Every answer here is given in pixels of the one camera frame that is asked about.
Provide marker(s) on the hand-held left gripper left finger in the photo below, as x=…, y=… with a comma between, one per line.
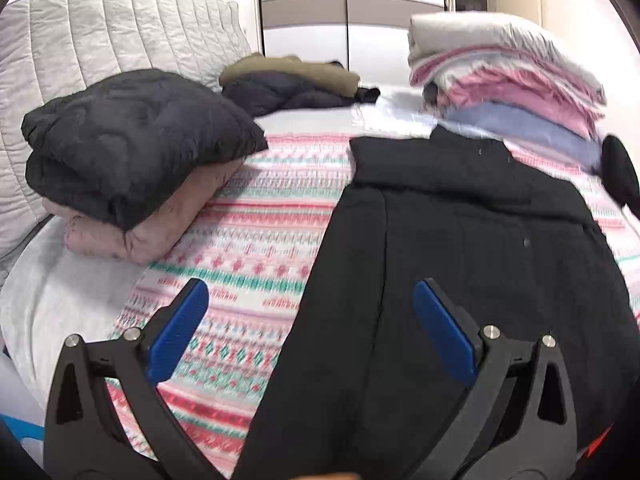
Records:
x=177, y=330

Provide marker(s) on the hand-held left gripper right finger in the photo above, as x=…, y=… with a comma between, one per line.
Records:
x=442, y=332

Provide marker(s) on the black coat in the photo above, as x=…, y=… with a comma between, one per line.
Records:
x=450, y=220

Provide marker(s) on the folded light blue blanket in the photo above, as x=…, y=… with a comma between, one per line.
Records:
x=535, y=132

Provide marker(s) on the pink green patterned blanket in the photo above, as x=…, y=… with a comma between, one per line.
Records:
x=260, y=240

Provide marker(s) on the folded white duvet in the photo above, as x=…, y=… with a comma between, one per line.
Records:
x=490, y=42

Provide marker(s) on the blue and white object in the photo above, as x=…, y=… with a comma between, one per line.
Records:
x=20, y=426

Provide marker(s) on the orange object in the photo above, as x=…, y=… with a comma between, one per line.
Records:
x=595, y=442

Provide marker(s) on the navy puffer jacket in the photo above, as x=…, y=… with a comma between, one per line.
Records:
x=285, y=91

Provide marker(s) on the olive brown jacket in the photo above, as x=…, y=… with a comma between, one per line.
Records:
x=305, y=71

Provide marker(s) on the white quilted headboard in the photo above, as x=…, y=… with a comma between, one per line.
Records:
x=100, y=40

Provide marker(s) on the white wardrobe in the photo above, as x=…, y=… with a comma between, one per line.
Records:
x=345, y=10

